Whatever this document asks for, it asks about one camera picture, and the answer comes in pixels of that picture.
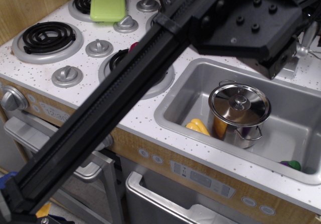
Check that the silver faucet lever handle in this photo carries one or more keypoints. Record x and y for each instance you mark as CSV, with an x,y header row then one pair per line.
x,y
303,46

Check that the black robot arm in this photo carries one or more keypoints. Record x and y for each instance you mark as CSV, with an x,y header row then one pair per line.
x,y
212,27

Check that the yellow toy banana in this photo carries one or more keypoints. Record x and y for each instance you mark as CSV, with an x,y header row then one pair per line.
x,y
198,126

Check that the front right black burner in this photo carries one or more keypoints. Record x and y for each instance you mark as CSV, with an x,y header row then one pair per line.
x,y
110,63

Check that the silver front oven knob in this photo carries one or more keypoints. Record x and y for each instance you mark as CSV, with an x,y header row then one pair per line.
x,y
107,141

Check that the silver oven knob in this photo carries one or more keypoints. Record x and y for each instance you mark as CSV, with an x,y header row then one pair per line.
x,y
13,99
107,141

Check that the red toy strawberry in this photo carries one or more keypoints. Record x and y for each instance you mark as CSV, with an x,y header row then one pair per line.
x,y
132,46

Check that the steel pot with lid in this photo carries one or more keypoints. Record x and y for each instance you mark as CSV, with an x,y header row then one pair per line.
x,y
237,113

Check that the silver stovetop knob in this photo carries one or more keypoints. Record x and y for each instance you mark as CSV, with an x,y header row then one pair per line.
x,y
67,76
99,49
126,25
147,6

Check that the silver stovetop knob front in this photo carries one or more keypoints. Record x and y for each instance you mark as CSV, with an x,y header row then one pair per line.
x,y
67,76

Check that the silver dishwasher door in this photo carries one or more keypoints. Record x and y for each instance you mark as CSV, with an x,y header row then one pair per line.
x,y
156,199

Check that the silver stovetop knob rear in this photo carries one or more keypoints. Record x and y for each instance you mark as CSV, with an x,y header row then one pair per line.
x,y
147,6

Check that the green toy cutting board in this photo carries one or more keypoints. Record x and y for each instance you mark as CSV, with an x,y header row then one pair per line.
x,y
107,10

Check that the silver oven door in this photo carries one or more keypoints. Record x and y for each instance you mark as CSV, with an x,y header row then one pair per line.
x,y
93,192

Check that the rear left black burner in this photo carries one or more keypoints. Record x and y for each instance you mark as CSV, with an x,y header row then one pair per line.
x,y
80,10

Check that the silver toy faucet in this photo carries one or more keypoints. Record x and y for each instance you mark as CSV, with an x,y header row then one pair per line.
x,y
288,69

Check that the front left black burner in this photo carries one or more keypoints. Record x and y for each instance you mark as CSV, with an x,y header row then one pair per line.
x,y
47,42

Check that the grey toy sink basin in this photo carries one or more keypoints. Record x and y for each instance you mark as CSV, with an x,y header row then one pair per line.
x,y
272,123

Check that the green purple toy eggplant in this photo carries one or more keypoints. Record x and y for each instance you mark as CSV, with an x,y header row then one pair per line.
x,y
292,164

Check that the silver left oven knob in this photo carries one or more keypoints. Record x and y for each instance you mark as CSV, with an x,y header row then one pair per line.
x,y
13,99

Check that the yellow cloth on floor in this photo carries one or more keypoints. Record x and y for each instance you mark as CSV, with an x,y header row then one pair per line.
x,y
44,210

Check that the blue object on floor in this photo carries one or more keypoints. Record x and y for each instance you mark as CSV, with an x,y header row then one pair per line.
x,y
5,180

